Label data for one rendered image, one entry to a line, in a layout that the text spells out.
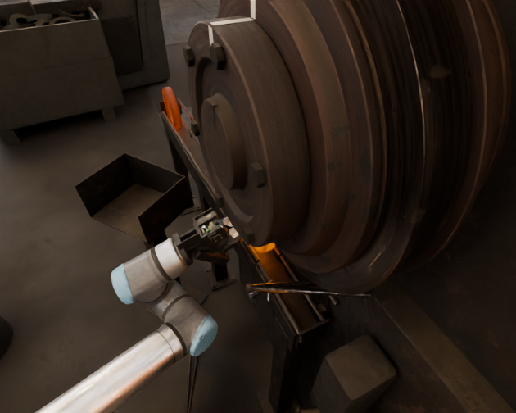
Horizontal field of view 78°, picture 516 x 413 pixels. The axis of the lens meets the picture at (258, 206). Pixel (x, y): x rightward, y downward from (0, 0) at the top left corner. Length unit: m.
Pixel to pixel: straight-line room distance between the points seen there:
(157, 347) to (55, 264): 1.25
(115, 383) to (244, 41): 0.65
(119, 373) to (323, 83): 0.66
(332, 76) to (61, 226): 1.96
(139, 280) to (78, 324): 0.93
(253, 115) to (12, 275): 1.82
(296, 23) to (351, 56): 0.07
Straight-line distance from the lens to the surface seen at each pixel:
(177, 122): 1.54
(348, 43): 0.28
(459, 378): 0.57
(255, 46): 0.33
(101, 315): 1.66
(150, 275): 0.77
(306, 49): 0.30
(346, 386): 0.59
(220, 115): 0.37
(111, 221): 1.13
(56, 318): 1.75
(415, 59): 0.26
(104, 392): 0.76
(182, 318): 0.82
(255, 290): 0.52
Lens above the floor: 1.35
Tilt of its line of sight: 44 degrees down
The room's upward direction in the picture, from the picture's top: straight up
